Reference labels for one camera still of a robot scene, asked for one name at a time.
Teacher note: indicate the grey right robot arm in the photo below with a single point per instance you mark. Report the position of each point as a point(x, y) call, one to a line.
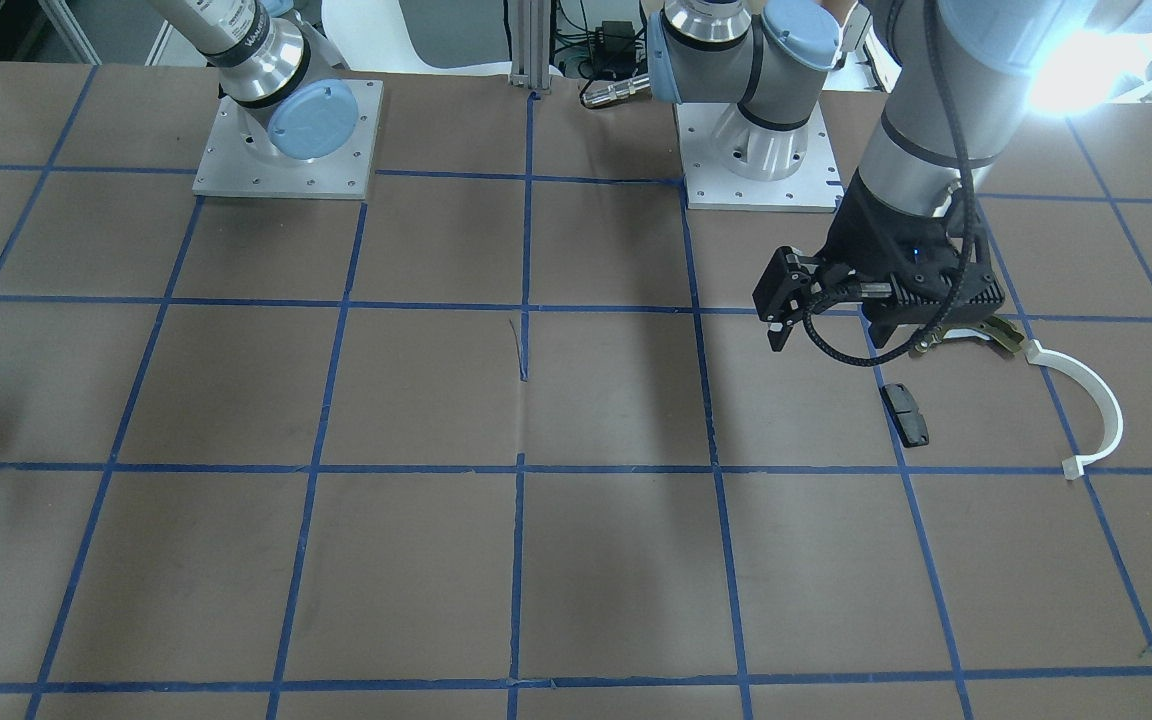
point(276, 66)

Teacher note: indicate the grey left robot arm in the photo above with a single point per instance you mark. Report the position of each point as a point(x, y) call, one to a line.
point(966, 70)

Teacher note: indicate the aluminium frame post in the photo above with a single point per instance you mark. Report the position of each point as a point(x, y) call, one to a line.
point(530, 36)

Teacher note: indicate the aluminium base plate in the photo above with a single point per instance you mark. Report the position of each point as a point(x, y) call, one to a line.
point(731, 164)
point(240, 162)

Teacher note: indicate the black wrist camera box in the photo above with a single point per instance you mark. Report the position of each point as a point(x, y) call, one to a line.
point(783, 295)

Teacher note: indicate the dark grey brake pad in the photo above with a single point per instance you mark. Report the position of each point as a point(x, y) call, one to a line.
point(906, 416)

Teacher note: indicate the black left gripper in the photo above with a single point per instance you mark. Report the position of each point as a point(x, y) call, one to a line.
point(858, 238)

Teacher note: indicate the black power adapter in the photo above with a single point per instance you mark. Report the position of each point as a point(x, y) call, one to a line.
point(614, 42)

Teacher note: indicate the olive brake shoe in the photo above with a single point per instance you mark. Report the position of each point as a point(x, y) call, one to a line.
point(995, 329)

